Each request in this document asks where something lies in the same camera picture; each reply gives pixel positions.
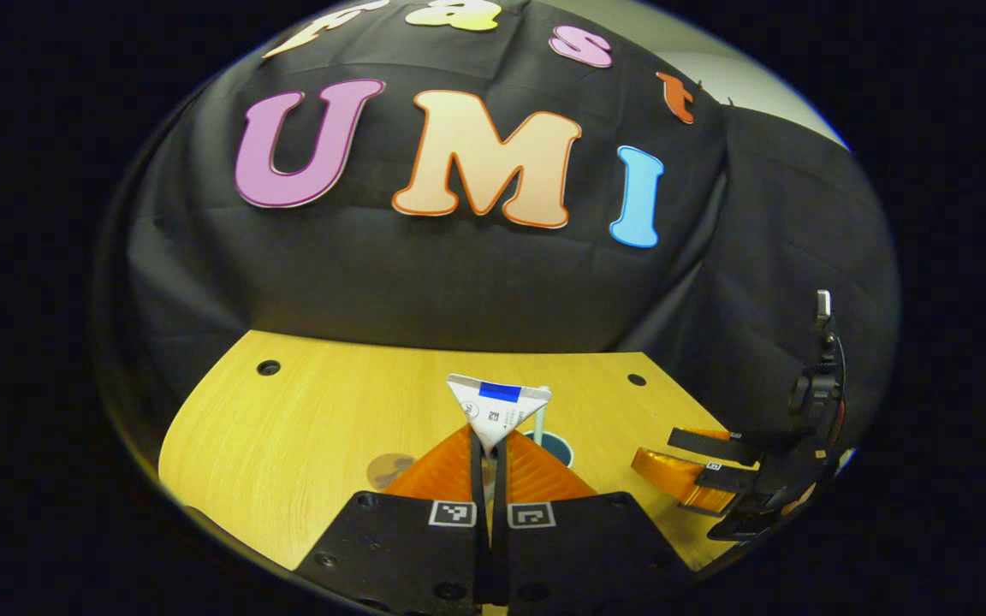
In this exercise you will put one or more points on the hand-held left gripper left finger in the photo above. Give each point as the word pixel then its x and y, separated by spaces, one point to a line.
pixel 478 492

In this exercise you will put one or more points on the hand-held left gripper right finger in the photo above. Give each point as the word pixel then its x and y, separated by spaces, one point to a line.
pixel 500 492

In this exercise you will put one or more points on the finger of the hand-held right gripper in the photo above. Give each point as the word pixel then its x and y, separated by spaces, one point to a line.
pixel 711 447
pixel 673 475

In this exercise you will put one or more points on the white toothpaste tube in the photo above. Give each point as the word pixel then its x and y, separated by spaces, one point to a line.
pixel 493 411

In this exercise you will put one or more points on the pale green toothbrush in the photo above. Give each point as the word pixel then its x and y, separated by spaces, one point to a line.
pixel 538 419

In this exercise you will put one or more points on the round wooden coaster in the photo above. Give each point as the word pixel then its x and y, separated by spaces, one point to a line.
pixel 386 470

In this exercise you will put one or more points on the wooden desktop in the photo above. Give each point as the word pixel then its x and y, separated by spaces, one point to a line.
pixel 305 428

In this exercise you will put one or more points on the black backdrop cloth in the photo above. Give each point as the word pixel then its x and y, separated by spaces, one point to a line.
pixel 424 274

